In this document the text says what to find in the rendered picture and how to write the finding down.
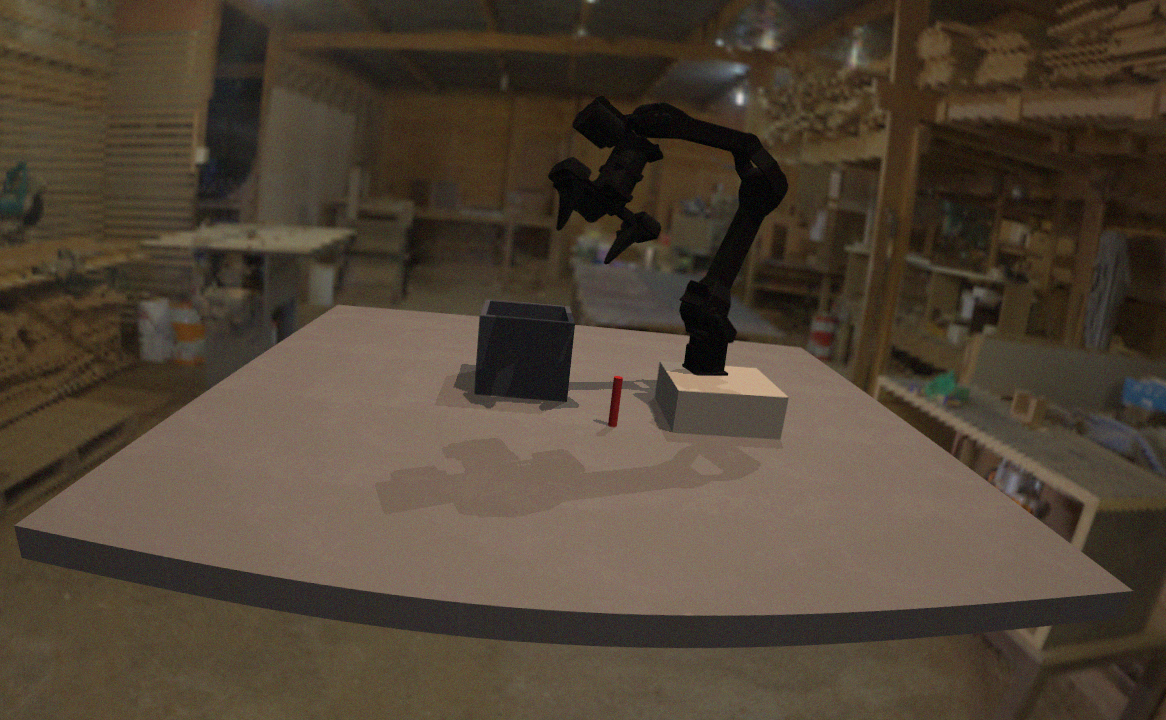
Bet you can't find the dark red peg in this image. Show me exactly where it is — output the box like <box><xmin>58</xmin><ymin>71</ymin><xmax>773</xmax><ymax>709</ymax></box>
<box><xmin>607</xmin><ymin>376</ymin><xmax>623</xmax><ymax>427</ymax></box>

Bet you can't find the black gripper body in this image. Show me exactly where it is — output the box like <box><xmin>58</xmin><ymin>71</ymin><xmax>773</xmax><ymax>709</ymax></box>
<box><xmin>548</xmin><ymin>155</ymin><xmax>661</xmax><ymax>243</ymax></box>

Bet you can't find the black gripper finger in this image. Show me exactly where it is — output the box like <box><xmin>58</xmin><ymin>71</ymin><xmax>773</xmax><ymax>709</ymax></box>
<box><xmin>604</xmin><ymin>226</ymin><xmax>649</xmax><ymax>264</ymax></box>
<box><xmin>553</xmin><ymin>175</ymin><xmax>586</xmax><ymax>230</ymax></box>

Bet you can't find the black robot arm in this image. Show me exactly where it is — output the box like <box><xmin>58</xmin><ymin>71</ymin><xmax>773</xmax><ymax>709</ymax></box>
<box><xmin>573</xmin><ymin>96</ymin><xmax>788</xmax><ymax>376</ymax></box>

